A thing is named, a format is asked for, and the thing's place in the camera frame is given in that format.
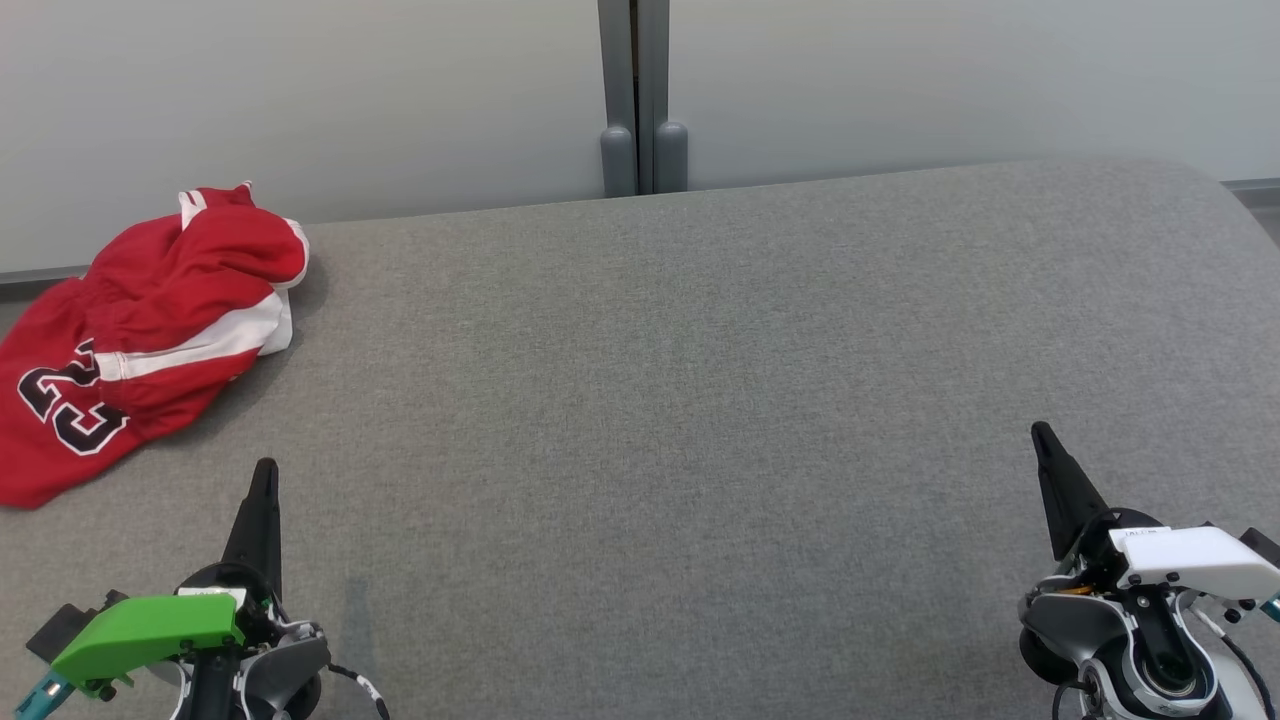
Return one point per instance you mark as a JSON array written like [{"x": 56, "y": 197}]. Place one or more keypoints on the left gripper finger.
[{"x": 260, "y": 530}]

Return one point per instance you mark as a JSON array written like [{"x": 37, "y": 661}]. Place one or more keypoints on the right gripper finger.
[{"x": 1065, "y": 490}]

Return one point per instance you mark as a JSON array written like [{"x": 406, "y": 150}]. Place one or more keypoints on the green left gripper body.
[{"x": 150, "y": 630}]

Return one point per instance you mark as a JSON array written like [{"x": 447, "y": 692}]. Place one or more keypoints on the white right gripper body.
[{"x": 1200, "y": 560}]

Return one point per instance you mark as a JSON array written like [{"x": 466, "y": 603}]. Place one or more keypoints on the red white basketball jersey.
[{"x": 50, "y": 440}]

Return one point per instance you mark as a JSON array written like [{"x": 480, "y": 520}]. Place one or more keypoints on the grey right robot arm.
[{"x": 1060, "y": 620}]

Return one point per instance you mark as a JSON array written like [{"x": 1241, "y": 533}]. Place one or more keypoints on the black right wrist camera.
[{"x": 1262, "y": 548}]

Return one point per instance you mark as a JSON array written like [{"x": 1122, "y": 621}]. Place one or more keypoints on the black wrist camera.
[
  {"x": 1262, "y": 548},
  {"x": 60, "y": 625}
]

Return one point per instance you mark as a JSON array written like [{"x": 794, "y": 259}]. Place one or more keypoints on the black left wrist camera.
[{"x": 60, "y": 625}]

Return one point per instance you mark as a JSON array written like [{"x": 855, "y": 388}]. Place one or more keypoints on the grey partition post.
[
  {"x": 670, "y": 150},
  {"x": 618, "y": 150}
]

